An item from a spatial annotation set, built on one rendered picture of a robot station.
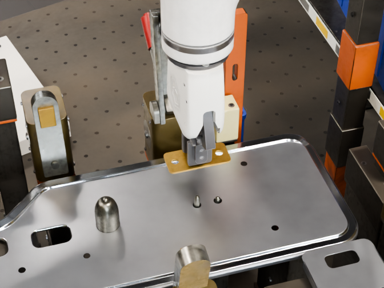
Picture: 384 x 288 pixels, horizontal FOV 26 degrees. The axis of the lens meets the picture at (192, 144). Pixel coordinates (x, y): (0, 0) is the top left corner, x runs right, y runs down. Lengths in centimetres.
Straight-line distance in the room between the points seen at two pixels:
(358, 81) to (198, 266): 48
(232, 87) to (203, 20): 34
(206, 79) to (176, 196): 27
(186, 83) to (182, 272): 22
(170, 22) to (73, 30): 111
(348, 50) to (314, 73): 61
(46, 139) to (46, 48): 79
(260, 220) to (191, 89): 26
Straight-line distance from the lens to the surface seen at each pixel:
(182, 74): 96
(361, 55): 127
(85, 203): 117
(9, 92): 119
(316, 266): 110
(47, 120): 118
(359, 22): 124
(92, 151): 168
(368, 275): 110
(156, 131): 122
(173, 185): 118
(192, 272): 96
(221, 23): 92
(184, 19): 91
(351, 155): 125
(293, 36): 199
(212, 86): 96
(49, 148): 121
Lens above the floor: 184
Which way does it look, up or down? 43 degrees down
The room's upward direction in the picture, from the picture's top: straight up
